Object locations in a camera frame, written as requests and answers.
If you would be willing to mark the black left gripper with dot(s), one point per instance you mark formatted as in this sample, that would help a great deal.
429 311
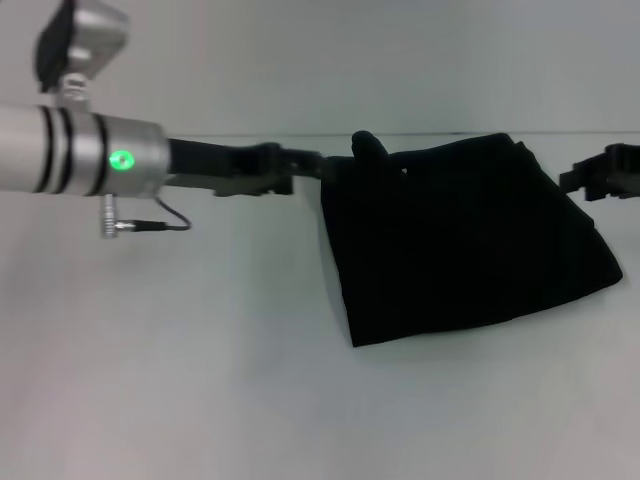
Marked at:
225 162

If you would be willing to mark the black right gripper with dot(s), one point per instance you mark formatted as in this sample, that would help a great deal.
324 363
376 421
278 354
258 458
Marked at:
625 170

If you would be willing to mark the black shirt with white print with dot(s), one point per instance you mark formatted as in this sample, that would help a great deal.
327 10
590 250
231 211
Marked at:
460 240

